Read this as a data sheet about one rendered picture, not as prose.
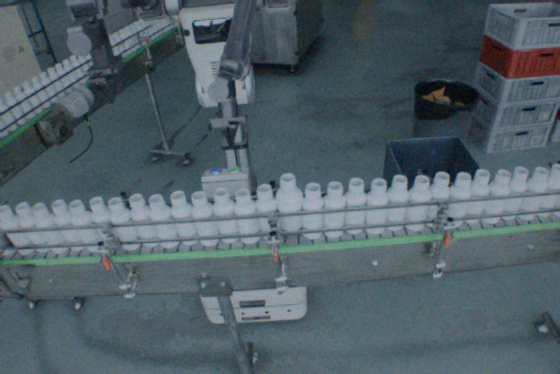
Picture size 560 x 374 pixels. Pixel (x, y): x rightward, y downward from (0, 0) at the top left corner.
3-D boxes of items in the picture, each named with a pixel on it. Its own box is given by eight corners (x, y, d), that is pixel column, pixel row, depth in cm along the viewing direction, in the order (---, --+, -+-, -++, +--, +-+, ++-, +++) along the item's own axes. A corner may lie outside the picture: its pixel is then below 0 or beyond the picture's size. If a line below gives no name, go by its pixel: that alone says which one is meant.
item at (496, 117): (492, 131, 293) (498, 106, 280) (466, 108, 325) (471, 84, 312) (554, 124, 298) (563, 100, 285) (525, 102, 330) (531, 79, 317)
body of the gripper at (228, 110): (245, 123, 110) (243, 97, 108) (210, 125, 110) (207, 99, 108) (247, 119, 116) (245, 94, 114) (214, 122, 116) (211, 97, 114)
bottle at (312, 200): (297, 234, 110) (296, 189, 100) (309, 222, 114) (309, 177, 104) (315, 243, 107) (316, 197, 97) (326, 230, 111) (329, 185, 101)
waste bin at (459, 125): (413, 186, 281) (426, 107, 242) (397, 152, 317) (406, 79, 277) (471, 181, 281) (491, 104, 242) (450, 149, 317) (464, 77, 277)
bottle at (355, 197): (340, 222, 113) (342, 177, 103) (360, 219, 114) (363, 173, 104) (346, 236, 109) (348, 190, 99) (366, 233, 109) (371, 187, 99)
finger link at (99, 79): (96, 109, 95) (84, 74, 89) (106, 96, 100) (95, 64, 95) (121, 106, 95) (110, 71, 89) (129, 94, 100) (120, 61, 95)
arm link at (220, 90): (252, 63, 109) (223, 53, 109) (245, 64, 98) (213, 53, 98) (239, 102, 113) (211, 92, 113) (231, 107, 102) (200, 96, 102)
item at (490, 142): (485, 155, 307) (491, 131, 293) (462, 130, 339) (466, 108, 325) (546, 147, 312) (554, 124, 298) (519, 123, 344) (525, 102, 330)
